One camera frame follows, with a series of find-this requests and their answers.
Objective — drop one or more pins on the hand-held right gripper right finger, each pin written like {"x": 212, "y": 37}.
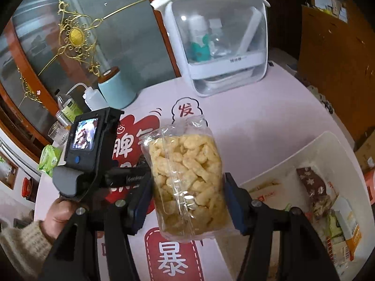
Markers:
{"x": 235, "y": 207}

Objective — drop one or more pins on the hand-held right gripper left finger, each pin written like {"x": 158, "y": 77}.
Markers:
{"x": 140, "y": 207}

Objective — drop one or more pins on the clear bag of yellow puffs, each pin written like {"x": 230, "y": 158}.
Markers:
{"x": 187, "y": 166}

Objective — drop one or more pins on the white plastic bin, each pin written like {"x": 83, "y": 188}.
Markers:
{"x": 293, "y": 158}

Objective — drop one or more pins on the orange white snack packet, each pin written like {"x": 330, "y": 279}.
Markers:
{"x": 347, "y": 225}

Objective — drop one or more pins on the person's left hand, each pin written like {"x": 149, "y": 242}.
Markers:
{"x": 58, "y": 213}

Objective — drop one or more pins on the glass cup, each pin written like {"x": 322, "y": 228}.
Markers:
{"x": 58, "y": 133}

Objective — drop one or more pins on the green tissue pack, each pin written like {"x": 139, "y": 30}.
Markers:
{"x": 48, "y": 159}

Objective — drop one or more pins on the small metal can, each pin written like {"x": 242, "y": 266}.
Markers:
{"x": 63, "y": 117}

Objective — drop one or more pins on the green label bottle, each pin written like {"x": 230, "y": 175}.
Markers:
{"x": 70, "y": 109}

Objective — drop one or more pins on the white squeeze bottle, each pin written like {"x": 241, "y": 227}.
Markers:
{"x": 93, "y": 99}

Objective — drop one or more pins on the light blue canister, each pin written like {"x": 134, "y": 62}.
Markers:
{"x": 117, "y": 89}

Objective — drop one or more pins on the red object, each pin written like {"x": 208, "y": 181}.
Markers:
{"x": 29, "y": 188}

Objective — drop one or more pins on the white clear-fronted storage box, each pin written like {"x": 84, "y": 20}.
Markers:
{"x": 222, "y": 73}

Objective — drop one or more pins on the wooden glass-door cabinet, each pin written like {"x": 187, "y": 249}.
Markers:
{"x": 35, "y": 35}

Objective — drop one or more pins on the dark patterned cloth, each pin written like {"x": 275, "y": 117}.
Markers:
{"x": 322, "y": 99}

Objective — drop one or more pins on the white teal bottle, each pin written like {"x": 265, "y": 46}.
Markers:
{"x": 199, "y": 44}

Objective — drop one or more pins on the clear plastic bottle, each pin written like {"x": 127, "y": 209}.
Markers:
{"x": 219, "y": 39}

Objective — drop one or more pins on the brown cardboard box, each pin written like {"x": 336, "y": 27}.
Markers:
{"x": 337, "y": 64}

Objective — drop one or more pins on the wooden framed wall niche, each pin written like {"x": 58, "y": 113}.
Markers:
{"x": 7, "y": 166}

